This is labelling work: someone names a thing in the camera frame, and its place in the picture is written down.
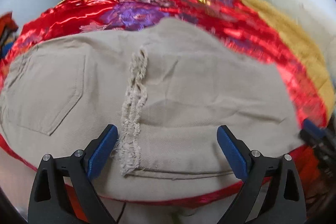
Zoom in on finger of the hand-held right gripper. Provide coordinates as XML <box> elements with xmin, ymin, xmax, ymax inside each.
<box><xmin>299</xmin><ymin>119</ymin><xmax>328</xmax><ymax>147</ymax></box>

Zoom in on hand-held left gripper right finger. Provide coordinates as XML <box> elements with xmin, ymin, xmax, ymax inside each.
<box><xmin>217</xmin><ymin>125</ymin><xmax>307</xmax><ymax>224</ymax></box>

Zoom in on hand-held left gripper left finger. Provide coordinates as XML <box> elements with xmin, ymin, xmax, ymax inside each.
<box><xmin>28</xmin><ymin>124</ymin><xmax>119</xmax><ymax>224</ymax></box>

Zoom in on beige pants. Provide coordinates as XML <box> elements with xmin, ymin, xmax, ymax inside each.
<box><xmin>0</xmin><ymin>18</ymin><xmax>305</xmax><ymax>199</ymax></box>

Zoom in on person's orange fleece trousers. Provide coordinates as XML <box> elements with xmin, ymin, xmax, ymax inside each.
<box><xmin>66</xmin><ymin>147</ymin><xmax>322</xmax><ymax>222</ymax></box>

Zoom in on yellow textured blanket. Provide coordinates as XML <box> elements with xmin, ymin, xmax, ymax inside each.
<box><xmin>218</xmin><ymin>0</ymin><xmax>336</xmax><ymax>109</ymax></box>

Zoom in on cream padded headboard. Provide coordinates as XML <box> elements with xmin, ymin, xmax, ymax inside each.
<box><xmin>256</xmin><ymin>0</ymin><xmax>336</xmax><ymax>62</ymax></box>

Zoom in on blue and mixed clothes pile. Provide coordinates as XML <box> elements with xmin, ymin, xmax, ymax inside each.
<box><xmin>0</xmin><ymin>42</ymin><xmax>12</xmax><ymax>58</ymax></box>

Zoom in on orange cloth on cabinet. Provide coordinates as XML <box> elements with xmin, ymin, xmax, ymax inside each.
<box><xmin>0</xmin><ymin>12</ymin><xmax>19</xmax><ymax>38</ymax></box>

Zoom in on black cable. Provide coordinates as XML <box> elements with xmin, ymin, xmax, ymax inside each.
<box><xmin>115</xmin><ymin>202</ymin><xmax>126</xmax><ymax>223</ymax></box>

